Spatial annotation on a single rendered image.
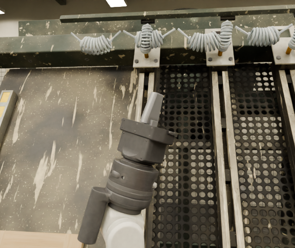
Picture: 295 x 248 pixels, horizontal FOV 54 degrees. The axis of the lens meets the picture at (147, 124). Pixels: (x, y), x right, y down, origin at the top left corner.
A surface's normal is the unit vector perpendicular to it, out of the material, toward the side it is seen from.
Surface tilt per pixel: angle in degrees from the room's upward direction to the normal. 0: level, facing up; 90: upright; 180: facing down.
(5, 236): 60
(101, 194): 92
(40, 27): 90
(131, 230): 95
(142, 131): 78
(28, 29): 90
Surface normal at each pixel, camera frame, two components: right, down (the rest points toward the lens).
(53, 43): -0.11, -0.50
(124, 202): -0.04, -0.01
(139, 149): -0.69, -0.21
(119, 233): 0.34, 0.09
